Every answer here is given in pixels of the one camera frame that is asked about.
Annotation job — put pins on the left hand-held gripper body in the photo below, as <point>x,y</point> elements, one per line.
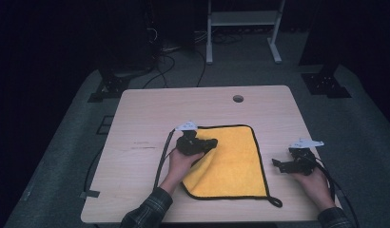
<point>191,144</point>

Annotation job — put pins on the black metal stand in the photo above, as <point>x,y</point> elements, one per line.
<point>112,85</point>
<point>324,84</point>

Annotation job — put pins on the person's right hand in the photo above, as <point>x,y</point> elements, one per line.
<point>315,186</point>

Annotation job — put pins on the dark floor hatch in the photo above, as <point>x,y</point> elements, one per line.
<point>105,125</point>

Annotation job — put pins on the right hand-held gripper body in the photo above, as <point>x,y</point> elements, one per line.
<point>301,164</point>

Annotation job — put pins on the person's left hand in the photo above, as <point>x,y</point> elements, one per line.
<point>179,171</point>

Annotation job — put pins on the yellow and black cloth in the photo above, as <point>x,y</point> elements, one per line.
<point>234,164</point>

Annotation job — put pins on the white metal table frame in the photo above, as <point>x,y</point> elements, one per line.
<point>243,18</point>

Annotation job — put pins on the grey tape strip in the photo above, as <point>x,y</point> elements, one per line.
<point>339,193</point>
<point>90,193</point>

